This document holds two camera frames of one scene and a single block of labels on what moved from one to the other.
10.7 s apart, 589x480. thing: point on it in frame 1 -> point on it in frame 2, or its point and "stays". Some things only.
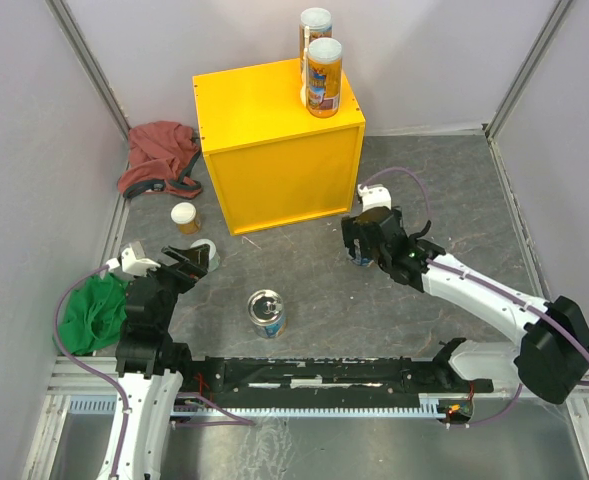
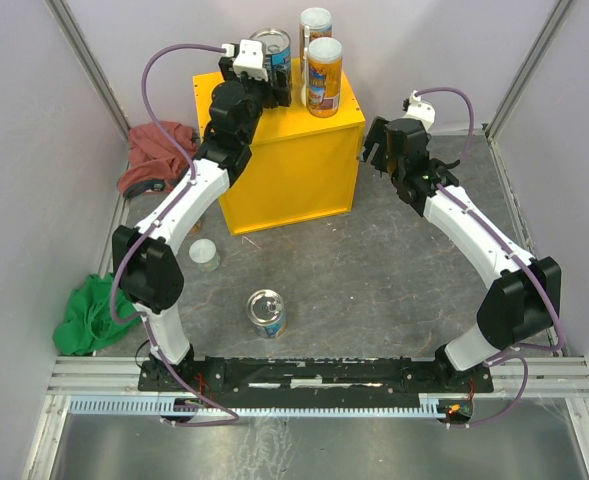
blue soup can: (364, 261) -> (276, 49)
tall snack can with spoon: (315, 22) stays
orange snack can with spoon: (322, 77) stays
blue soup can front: (266, 310) stays
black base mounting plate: (441, 374) stays
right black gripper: (350, 232) -> (376, 134)
